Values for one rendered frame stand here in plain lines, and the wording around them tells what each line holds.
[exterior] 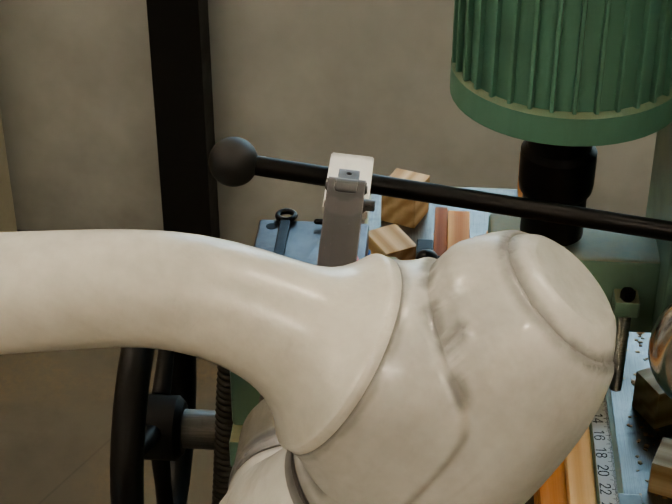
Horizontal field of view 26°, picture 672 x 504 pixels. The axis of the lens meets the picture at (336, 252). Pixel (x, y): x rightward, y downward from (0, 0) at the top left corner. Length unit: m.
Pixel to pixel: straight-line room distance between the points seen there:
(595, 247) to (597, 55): 0.21
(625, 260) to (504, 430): 0.55
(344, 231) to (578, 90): 0.22
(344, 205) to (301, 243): 0.32
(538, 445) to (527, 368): 0.04
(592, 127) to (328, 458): 0.46
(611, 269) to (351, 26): 1.52
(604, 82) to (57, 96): 1.91
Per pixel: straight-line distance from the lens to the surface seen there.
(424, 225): 1.46
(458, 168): 2.74
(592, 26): 1.02
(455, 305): 0.64
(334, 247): 0.90
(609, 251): 1.19
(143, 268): 0.64
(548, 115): 1.05
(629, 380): 1.44
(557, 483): 1.10
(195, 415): 1.33
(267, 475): 0.75
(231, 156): 1.00
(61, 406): 2.70
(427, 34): 2.62
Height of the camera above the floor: 1.67
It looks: 33 degrees down
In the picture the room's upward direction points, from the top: straight up
